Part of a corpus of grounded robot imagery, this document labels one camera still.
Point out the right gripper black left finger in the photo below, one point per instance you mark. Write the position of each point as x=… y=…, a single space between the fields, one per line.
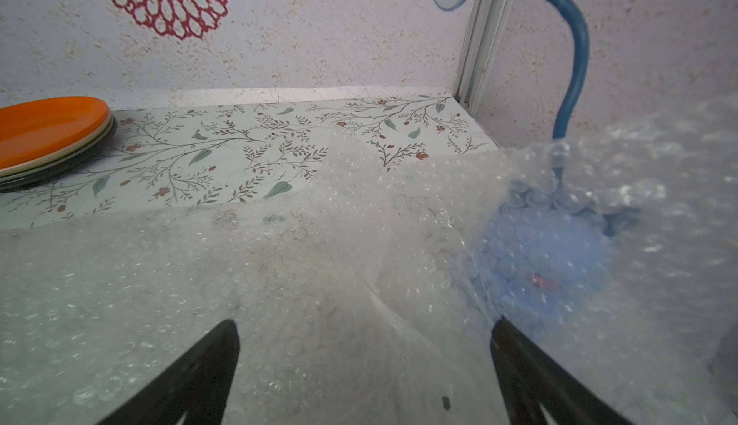
x=194 y=389

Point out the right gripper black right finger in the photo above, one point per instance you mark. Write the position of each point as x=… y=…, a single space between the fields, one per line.
x=534 y=386

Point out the clear bubble wrap sheet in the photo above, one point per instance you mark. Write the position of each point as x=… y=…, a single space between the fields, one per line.
x=352 y=299

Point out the orange plate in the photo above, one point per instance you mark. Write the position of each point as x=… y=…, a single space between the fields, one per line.
x=40 y=132

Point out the yellow plate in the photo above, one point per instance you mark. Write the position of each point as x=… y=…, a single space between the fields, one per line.
x=86 y=148

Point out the blue toy with cord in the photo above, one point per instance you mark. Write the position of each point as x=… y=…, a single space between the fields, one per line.
x=544 y=251

